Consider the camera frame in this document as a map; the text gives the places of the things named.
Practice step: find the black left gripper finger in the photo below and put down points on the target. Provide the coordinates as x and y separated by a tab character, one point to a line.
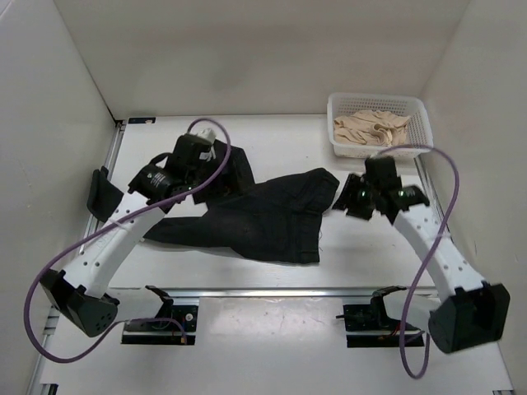
237	175
213	193

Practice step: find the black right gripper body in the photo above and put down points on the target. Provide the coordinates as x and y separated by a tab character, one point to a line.
374	189

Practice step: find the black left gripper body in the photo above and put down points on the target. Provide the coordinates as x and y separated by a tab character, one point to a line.
197	178

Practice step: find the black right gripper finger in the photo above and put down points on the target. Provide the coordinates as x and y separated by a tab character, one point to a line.
362	211
353	191

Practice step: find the black trousers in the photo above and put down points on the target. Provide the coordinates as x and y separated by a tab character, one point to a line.
275	221

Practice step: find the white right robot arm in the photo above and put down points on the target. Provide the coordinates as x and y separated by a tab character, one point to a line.
470	311

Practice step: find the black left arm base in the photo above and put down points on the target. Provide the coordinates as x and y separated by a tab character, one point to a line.
174	325

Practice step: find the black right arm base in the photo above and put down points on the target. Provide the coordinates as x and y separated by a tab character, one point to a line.
367	324

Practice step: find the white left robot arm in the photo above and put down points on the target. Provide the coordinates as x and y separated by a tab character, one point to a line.
81	290

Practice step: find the beige trousers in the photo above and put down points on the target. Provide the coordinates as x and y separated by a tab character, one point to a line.
371	128

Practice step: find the white plastic basket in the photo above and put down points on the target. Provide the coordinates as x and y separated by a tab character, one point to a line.
419	130

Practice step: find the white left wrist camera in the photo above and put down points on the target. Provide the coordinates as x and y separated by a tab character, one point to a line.
209	136

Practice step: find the aluminium rail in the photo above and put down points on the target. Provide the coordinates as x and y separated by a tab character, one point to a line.
269	292

